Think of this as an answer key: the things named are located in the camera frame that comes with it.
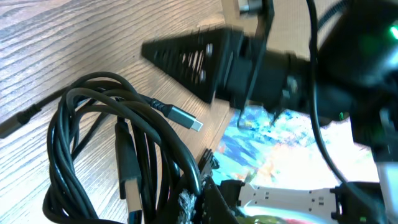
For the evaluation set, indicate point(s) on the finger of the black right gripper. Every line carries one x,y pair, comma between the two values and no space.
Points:
198,61

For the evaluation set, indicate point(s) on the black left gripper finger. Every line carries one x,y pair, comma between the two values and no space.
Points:
209,207

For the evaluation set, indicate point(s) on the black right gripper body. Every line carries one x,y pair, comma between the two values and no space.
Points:
272,79

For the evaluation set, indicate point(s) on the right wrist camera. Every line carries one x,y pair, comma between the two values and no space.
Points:
250,6

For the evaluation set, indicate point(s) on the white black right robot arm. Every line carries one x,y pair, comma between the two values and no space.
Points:
351,74

